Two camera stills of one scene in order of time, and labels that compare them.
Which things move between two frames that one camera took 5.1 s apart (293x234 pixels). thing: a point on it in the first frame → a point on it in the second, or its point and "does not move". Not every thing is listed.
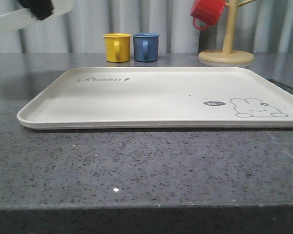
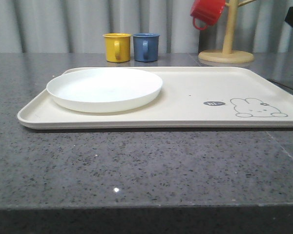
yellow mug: x=117 y=47 does not move
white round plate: x=23 y=17 → x=103 y=90
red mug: x=206 y=12 does not move
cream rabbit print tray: x=138 y=98 does not move
